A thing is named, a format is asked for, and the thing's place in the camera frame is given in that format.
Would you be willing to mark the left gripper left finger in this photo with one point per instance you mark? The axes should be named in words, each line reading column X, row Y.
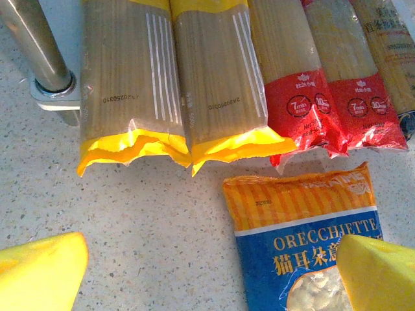
column 39, row 278

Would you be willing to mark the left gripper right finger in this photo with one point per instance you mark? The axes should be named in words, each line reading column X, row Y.
column 379, row 278

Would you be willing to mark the blue orange orecchiette bag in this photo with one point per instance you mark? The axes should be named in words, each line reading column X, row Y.
column 291, row 233

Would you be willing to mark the yellow spaghetti bag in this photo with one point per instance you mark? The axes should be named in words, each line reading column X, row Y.
column 220, row 81
column 123, row 81

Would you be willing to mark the dark gold spaghetti bag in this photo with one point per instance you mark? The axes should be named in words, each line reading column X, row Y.
column 392, row 58

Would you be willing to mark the red spaghetti bag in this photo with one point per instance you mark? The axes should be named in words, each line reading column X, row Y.
column 343, row 48
column 285, row 48

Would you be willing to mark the two-tier white metal shelf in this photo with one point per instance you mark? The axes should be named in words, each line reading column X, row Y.
column 32, row 42

